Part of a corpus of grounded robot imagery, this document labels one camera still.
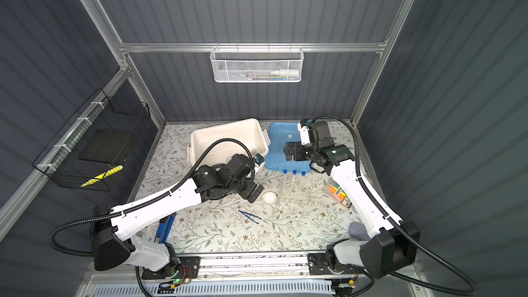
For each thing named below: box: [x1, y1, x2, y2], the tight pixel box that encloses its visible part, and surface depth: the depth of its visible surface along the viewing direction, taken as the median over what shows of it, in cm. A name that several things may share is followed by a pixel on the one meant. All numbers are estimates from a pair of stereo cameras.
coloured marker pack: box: [324, 178, 354, 209], surface depth 93 cm
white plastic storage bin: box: [187, 118, 271, 168], surface depth 99 cm
